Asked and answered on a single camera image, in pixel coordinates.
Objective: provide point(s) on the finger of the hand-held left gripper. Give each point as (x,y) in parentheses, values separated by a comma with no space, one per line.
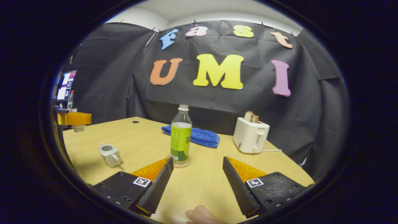
(74,118)

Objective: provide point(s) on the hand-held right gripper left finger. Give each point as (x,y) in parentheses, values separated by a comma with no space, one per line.
(157,189)

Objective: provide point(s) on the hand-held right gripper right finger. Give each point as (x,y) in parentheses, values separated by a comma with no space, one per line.
(238,189)

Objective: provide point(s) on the round wooden coaster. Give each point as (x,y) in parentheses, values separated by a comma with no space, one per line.
(187,164)

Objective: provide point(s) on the white floral teacup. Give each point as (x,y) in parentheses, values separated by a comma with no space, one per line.
(110,155)

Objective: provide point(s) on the green label water bottle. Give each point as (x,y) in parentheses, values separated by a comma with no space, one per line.
(181,140)

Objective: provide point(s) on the red cap water bottle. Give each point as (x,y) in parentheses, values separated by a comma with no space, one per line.
(71,101)

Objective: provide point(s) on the computer monitor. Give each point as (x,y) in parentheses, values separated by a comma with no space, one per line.
(67,85)

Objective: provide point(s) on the white toaster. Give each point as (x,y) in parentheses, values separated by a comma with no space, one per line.
(250,137)

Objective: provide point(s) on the blue towel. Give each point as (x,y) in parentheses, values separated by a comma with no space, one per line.
(203,137)

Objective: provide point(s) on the bread slice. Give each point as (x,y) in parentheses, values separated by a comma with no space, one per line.
(250,117)

